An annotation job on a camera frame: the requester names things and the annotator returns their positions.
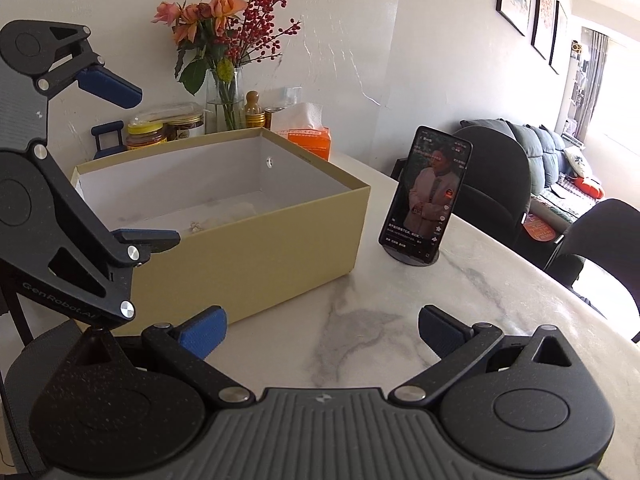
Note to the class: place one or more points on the white bookshelf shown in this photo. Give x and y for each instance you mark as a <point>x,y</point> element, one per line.
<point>575,90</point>

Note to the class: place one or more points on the grey curtain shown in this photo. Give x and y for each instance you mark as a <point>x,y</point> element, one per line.
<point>596,80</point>

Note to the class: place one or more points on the window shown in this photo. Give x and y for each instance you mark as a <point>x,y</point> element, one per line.
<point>622,100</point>

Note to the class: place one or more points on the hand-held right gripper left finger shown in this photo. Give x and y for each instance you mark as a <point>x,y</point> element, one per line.
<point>202,332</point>

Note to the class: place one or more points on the red patterned cushion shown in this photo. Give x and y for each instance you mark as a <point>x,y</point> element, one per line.
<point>539,227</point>

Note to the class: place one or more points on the orange cushion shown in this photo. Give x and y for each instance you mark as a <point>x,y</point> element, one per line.
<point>589,187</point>

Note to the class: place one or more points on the yellow lidded honey jar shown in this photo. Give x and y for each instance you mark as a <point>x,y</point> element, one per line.
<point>145,137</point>

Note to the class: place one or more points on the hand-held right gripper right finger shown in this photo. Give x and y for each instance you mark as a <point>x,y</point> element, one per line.
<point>440,332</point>

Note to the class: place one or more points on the glass vase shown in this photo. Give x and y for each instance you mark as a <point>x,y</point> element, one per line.
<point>225,105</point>

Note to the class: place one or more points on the white sofa pillow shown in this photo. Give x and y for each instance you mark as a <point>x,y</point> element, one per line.
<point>578,162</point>

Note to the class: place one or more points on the black smartphone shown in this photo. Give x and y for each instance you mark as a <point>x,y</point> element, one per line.
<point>425,195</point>

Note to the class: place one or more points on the black dining chair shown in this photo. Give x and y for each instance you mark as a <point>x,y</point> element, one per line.
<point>20,410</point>
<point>490,185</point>
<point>605,260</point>

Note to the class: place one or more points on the dark grey sofa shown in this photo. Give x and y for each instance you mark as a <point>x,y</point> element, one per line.
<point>545,160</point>

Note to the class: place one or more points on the brass gourd ornament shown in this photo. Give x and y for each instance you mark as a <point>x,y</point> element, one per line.
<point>254,110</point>

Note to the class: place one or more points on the dark glass jar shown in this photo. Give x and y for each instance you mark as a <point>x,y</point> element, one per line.
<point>185,127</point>

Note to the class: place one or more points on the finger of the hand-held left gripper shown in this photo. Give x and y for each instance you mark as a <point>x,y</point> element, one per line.
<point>110,87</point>
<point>145,237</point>

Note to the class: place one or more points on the flower bouquet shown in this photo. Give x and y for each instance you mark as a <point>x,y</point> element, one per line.
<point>225,15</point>

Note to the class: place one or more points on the metal tin can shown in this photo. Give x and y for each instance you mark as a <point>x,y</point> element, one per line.
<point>274,119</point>

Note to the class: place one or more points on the yellow cardboard box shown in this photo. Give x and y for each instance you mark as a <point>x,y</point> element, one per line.
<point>280,240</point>

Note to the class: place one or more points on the orange tissue box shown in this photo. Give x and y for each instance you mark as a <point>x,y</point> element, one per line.
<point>307,135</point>

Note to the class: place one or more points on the small blue frame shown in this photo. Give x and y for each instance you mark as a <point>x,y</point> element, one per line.
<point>107,132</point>

